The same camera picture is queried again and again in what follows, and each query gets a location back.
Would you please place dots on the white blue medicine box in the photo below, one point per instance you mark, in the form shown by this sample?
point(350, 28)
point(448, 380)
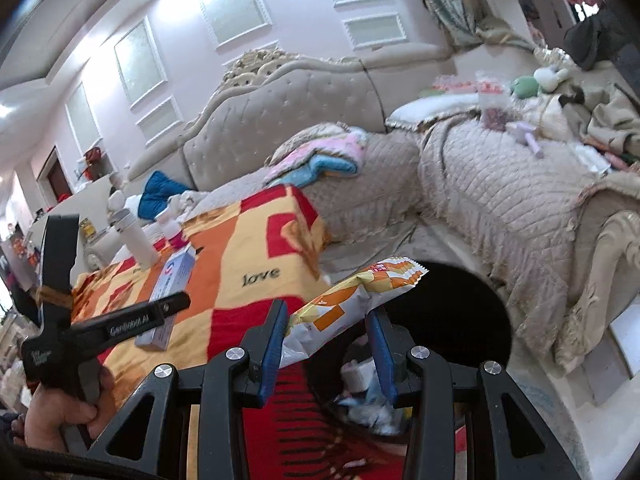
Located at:
point(172, 270)

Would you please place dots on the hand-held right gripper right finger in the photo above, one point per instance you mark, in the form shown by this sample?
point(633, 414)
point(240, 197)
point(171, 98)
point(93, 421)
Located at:
point(382, 360)

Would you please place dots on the green plush toy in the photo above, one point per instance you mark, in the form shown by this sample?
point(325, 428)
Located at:
point(525, 87)

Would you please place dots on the green patterned curtain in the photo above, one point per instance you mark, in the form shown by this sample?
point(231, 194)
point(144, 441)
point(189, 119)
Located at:
point(450, 0)

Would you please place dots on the yellow jar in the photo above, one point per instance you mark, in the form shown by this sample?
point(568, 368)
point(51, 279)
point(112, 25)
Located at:
point(87, 227)

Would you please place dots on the blue jacket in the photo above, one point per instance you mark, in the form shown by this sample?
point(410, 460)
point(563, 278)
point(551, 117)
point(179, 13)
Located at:
point(157, 192)

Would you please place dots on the beige sofa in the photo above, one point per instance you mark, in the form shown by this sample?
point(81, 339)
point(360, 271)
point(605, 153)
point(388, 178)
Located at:
point(160, 167)

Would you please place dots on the white thermos bottle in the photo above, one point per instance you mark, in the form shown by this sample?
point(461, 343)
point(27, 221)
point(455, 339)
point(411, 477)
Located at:
point(137, 240)

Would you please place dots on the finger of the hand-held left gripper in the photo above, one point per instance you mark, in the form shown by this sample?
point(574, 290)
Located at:
point(165, 307)

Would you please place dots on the blue white plastic packet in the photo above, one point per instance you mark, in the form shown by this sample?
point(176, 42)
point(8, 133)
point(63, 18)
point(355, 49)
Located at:
point(370, 410)

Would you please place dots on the beige crumpled clothes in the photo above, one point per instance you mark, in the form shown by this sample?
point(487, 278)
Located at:
point(610, 115)

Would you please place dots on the beige quilted bedspread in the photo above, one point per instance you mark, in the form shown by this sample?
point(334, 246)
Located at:
point(500, 195)

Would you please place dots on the pink blue folded blanket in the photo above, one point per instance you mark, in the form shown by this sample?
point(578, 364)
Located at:
point(325, 160)

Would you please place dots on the white crumpled garment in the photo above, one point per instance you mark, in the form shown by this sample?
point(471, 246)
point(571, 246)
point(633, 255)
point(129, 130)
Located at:
point(185, 202)

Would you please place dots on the white pill bottle pink label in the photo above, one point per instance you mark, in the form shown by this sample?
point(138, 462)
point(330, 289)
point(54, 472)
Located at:
point(170, 232)

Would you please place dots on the white rabbit plush toy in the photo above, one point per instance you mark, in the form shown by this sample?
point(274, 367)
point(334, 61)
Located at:
point(547, 77)

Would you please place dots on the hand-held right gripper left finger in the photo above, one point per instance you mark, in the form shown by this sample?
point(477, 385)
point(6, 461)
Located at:
point(275, 355)

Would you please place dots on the beige tufted headboard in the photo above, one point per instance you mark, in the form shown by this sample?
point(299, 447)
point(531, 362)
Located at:
point(280, 120)

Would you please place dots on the person's left hand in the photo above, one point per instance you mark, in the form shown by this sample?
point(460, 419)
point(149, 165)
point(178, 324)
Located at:
point(55, 417)

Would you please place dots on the orange white snack bag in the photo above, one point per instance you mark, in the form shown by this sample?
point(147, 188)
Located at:
point(340, 305)

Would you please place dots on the grey plush bed cover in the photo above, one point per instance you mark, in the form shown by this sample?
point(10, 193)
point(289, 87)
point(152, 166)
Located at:
point(235, 187)

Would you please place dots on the black trash bin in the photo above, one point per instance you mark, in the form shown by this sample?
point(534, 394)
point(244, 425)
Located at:
point(460, 320)

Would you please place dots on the red orange printed blanket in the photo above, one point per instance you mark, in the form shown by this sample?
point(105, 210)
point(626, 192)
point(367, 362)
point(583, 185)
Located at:
point(240, 245)

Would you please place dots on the white ruffled pillow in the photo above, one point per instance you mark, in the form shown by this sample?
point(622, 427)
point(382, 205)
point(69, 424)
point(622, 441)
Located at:
point(430, 110)

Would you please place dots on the clear bag of pink items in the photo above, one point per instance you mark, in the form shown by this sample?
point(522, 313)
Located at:
point(492, 107)

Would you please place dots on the lavender plastic gadget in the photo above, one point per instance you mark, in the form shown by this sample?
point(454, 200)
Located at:
point(525, 135)

